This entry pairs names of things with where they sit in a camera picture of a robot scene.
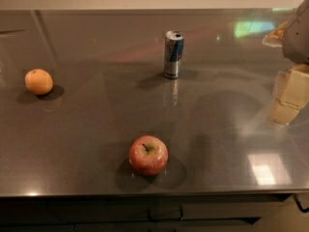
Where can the red apple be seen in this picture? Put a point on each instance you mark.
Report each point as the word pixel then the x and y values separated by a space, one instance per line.
pixel 148 155

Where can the orange fruit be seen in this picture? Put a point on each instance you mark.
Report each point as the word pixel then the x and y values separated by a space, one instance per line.
pixel 38 82

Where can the black right cabinet handle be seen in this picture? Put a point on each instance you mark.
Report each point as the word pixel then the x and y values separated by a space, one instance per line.
pixel 299 205

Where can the black drawer handle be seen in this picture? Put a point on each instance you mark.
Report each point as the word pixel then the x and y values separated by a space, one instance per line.
pixel 165 214

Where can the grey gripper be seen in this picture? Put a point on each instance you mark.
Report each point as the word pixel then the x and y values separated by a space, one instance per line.
pixel 297 38

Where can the silver blue redbull can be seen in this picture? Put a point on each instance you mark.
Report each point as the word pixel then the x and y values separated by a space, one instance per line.
pixel 174 41

